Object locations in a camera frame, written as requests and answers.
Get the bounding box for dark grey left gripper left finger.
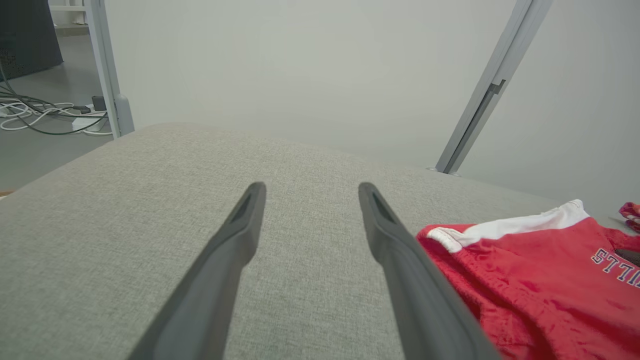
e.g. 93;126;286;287
127;181;267;360

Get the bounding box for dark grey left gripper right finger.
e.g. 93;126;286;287
358;182;501;360

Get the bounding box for grey partition post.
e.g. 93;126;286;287
434;0;554;176

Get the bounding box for red shirt with white sleeves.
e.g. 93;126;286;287
618;201;640;234

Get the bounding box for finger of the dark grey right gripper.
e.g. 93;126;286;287
614;247;640;268

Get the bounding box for white power strip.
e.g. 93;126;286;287
71;112;109;134

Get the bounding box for cables and power strip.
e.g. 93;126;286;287
0;60;108;136

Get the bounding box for white floor cable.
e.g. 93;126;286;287
0;100;114;137

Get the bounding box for dark cabinet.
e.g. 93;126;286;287
0;0;65;82

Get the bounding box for grey partition leg with caster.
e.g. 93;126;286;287
82;0;136;140

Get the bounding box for red shorts with white trim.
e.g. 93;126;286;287
416;199;640;360

